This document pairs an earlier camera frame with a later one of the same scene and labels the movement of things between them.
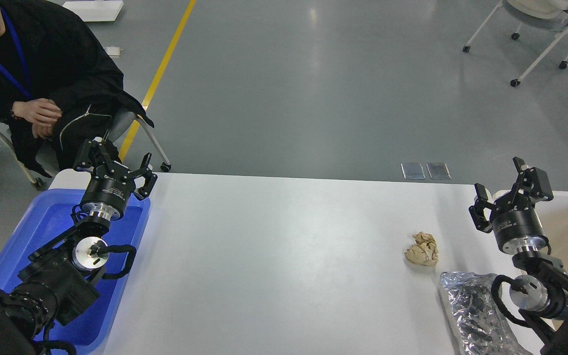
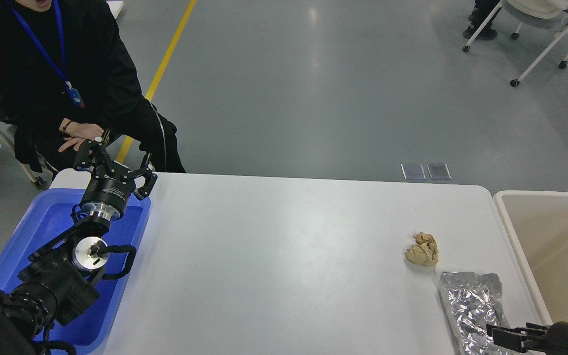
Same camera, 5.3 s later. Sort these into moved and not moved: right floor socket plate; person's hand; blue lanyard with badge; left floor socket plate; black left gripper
Moved: person's hand; blue lanyard with badge
Not moved: left floor socket plate; right floor socket plate; black left gripper
